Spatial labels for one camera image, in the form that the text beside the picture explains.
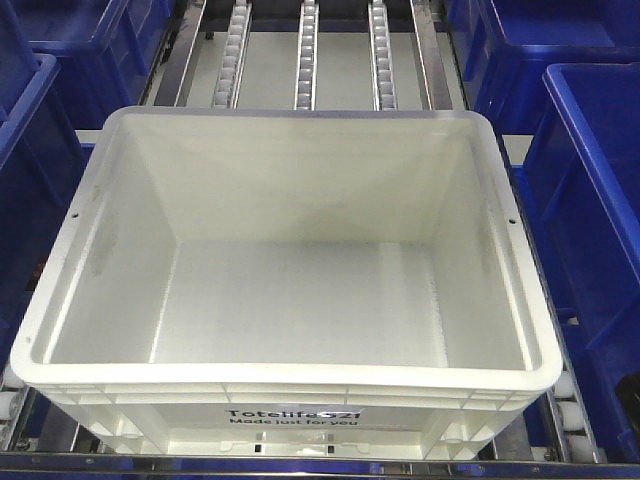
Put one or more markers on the blue bin front right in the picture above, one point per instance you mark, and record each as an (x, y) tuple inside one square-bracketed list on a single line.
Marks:
[(580, 181)]

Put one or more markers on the right roller track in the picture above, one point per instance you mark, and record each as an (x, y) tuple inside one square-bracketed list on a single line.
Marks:
[(383, 86)]

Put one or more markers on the roller track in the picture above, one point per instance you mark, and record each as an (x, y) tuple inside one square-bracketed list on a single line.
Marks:
[(383, 86), (228, 83), (306, 70)]

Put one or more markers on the white plastic tote bin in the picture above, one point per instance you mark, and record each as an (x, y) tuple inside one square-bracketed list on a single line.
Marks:
[(348, 284)]

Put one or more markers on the left roller track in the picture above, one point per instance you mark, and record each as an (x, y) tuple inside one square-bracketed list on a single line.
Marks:
[(228, 83)]

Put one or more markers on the blue bin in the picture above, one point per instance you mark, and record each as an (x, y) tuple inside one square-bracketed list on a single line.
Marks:
[(41, 166), (504, 47), (580, 181), (106, 50)]

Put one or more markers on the blue bin front left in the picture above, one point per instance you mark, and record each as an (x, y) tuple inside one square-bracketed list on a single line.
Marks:
[(41, 166)]

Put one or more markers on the blue bin rear left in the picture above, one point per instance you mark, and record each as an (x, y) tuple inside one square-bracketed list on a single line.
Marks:
[(106, 50)]

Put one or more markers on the front steel shelf rail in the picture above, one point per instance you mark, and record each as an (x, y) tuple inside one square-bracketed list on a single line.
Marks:
[(38, 465)]

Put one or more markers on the blue bin rear right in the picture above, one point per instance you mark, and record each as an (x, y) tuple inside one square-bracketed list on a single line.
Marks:
[(504, 47)]

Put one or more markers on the middle roller track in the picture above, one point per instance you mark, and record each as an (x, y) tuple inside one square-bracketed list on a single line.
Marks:
[(306, 70)]

